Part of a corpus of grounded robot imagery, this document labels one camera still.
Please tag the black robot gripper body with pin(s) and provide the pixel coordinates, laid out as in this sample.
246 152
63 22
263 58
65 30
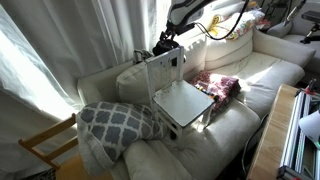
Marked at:
170 30

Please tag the black hat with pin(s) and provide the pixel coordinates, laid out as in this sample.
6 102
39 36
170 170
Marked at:
165 47

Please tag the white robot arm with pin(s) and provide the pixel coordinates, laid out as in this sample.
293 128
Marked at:
183 10

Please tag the small white wooden chair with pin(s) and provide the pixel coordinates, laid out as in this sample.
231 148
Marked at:
182 101

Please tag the brown wooden chair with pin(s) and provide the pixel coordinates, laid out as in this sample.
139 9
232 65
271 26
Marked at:
45 140

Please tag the grey green bag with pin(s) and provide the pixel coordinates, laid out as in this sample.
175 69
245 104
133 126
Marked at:
141 55

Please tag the red white patterned cloth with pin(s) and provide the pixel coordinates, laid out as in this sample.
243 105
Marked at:
223 85

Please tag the floral cushion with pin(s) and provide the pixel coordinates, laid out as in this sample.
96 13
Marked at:
245 21

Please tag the white curtain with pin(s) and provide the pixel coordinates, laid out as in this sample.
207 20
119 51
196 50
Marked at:
66 43

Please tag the grey white patterned pillow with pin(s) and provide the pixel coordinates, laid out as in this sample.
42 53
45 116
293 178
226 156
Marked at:
113 125

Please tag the cream fabric sofa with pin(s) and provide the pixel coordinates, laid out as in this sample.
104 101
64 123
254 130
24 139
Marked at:
216 146

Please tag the grey armchair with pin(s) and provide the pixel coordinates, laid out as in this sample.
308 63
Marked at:
300 28

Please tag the light wooden table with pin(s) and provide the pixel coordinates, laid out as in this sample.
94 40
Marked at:
271 140

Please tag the red clamp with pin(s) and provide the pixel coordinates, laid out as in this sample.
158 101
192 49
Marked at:
312 86

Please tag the white lamp shade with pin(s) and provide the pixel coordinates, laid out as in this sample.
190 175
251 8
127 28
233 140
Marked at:
311 125

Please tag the dark woven basket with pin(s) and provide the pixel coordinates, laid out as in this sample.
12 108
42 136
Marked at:
40 175

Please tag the aluminium rail frame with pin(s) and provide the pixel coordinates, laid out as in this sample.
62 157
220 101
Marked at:
295 140

